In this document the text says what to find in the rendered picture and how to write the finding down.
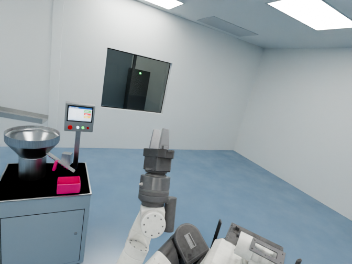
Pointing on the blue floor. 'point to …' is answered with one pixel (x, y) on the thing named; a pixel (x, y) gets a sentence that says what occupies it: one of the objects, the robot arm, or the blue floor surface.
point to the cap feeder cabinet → (43, 218)
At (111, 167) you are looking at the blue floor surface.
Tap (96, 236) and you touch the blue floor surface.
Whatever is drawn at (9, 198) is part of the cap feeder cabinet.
